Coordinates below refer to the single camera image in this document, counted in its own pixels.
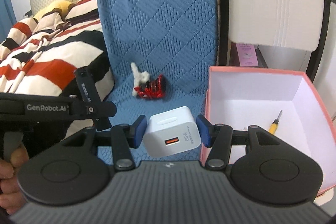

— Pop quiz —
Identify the yellow handle screwdriver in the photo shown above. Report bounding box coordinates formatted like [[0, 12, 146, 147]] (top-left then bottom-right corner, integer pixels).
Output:
[[268, 110, 282, 135]]

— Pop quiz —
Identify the person's left hand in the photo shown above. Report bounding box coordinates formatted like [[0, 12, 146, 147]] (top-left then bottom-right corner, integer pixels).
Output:
[[1, 143, 29, 215]]

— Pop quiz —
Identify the striped fleece blanket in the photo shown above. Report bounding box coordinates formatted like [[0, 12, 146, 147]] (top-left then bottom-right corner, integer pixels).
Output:
[[1, 0, 114, 100]]

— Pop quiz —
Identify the pink booklet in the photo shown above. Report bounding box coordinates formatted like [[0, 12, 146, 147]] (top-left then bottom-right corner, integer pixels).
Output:
[[236, 44, 259, 67]]

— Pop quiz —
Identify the black metal chair frame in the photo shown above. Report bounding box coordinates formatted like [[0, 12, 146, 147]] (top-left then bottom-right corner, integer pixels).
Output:
[[215, 0, 336, 83]]

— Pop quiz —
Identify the black rectangular stick device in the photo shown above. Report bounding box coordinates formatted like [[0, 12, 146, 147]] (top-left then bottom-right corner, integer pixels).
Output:
[[74, 66, 111, 131]]

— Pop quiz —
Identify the blue textured chair cover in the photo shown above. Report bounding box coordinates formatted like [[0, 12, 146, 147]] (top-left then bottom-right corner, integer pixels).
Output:
[[97, 0, 218, 125]]

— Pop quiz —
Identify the pink cardboard box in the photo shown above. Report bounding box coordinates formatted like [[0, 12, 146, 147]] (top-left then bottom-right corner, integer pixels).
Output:
[[205, 66, 335, 194]]

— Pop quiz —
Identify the white USB charger cube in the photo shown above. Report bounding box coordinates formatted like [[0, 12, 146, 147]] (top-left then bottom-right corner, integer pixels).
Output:
[[143, 106, 201, 158]]

